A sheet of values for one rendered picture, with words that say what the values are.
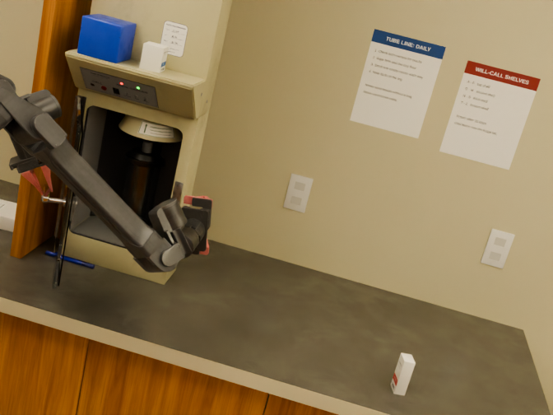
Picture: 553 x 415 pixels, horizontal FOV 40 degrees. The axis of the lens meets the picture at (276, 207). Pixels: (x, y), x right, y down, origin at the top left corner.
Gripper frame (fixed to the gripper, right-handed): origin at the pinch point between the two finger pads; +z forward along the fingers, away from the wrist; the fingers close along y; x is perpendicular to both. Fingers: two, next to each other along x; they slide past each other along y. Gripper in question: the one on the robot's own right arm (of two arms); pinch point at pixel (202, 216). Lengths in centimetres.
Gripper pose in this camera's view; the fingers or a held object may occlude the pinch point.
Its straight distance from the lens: 185.1
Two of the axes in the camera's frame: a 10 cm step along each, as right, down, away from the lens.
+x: -9.8, -1.5, 1.2
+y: 1.0, -9.3, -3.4
